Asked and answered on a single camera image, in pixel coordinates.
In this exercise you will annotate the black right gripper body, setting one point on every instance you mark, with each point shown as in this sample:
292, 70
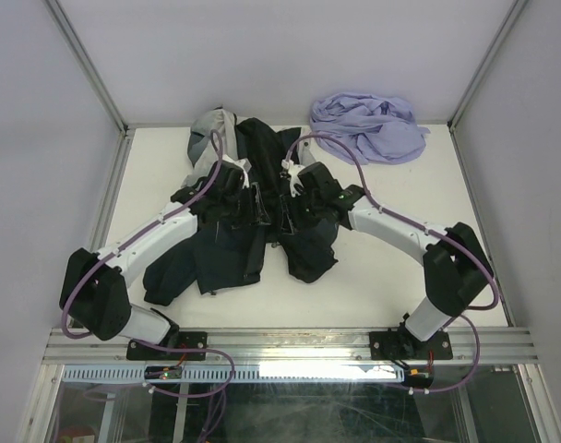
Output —
308, 207

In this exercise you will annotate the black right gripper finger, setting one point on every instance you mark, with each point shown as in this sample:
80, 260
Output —
288, 202
287, 226

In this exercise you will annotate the slotted grey cable duct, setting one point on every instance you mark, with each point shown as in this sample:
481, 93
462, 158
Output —
261, 373

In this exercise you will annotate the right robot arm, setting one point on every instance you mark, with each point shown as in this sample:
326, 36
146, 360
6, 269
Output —
455, 267

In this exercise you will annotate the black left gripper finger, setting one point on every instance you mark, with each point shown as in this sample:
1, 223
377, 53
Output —
255, 194
260, 216

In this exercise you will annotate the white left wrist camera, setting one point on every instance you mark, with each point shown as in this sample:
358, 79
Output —
234, 174

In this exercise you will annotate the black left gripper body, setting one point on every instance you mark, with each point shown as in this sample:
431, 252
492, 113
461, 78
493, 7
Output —
239, 208

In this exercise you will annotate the left aluminium corner post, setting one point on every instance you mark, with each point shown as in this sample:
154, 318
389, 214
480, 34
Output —
77, 48

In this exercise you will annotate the aluminium corner post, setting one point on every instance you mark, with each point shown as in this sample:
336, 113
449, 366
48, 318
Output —
507, 25
77, 48

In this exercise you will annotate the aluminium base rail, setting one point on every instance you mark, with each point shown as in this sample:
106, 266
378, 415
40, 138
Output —
461, 345

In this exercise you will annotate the dark green grey jacket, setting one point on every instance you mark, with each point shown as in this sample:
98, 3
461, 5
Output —
220, 255

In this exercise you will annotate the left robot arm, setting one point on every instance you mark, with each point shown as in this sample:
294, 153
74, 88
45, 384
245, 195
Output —
96, 283

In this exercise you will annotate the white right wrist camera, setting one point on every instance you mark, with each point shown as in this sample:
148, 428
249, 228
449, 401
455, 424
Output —
290, 171

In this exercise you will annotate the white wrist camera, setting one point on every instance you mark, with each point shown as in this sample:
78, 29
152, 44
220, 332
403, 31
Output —
234, 174
290, 171

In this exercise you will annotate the right aluminium corner post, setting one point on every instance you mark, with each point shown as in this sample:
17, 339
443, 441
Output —
507, 25

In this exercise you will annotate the crumpled lavender cloth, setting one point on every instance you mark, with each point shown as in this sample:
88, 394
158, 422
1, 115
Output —
376, 129

